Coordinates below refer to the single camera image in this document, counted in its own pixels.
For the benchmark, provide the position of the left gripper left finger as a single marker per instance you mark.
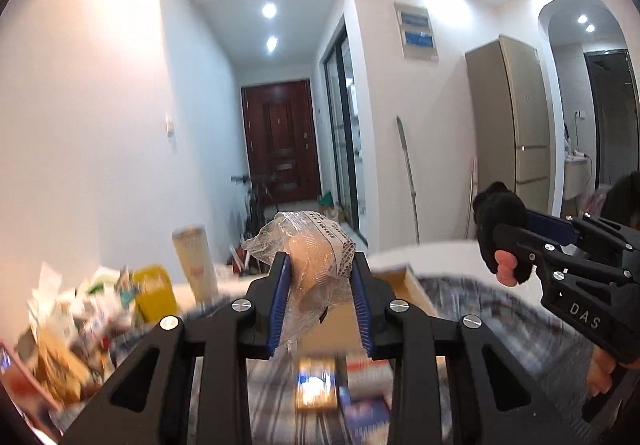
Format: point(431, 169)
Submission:
point(186, 380)

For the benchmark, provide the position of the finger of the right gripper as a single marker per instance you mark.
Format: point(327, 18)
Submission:
point(561, 230)
point(593, 268)

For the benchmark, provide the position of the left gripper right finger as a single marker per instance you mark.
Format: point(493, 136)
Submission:
point(492, 398)

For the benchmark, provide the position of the white red medicine box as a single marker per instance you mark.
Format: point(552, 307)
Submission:
point(367, 379)

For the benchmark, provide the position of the dark purple box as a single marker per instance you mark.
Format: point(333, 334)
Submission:
point(367, 421)

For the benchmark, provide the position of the bagged beige roll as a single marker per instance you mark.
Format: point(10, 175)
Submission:
point(321, 257)

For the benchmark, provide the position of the black fuzzy pouch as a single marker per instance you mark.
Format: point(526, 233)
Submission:
point(497, 211)

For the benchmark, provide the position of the person's right hand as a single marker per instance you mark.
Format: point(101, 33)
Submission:
point(599, 376)

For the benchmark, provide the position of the white washbasin cabinet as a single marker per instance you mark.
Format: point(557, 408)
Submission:
point(577, 173)

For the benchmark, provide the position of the bags on floor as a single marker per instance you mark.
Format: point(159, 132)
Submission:
point(243, 263)

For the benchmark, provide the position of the yellow plastic bin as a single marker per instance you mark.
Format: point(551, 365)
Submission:
point(155, 298)

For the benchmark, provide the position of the open cardboard tray box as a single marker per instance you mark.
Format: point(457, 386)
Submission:
point(360, 326)

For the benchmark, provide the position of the blue plaid shirt cloth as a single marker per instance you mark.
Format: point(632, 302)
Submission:
point(555, 355)

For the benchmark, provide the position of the white tall tumbler cup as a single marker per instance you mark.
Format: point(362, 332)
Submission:
point(192, 250)

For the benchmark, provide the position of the pink broom and dustpan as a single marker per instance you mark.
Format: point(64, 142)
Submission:
point(470, 225)

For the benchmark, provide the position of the beige refrigerator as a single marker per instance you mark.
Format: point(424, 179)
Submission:
point(512, 125)

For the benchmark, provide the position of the black bicycle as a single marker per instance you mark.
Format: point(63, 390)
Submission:
point(258, 195)

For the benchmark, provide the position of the dark bathroom door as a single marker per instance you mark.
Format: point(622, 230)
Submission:
point(615, 104)

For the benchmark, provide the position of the boxes on hallway floor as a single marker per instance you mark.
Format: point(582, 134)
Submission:
point(330, 209)

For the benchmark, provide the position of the dark red entrance door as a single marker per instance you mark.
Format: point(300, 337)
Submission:
point(280, 140)

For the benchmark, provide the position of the black framed glass door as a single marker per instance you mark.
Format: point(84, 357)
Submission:
point(337, 68)

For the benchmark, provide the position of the white wall switch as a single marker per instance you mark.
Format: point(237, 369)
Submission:
point(170, 126)

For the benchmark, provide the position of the wall electrical panel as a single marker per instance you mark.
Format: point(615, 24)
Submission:
point(416, 32)

